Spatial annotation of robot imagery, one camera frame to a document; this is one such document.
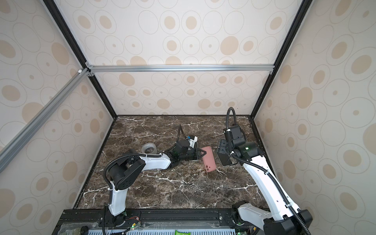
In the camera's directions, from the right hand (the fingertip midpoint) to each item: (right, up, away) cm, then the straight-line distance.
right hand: (231, 145), depth 76 cm
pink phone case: (-10, -10, +12) cm, 19 cm away
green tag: (-26, -41, -6) cm, 49 cm away
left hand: (-9, -6, +9) cm, 14 cm away
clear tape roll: (-50, -5, +24) cm, 56 cm away
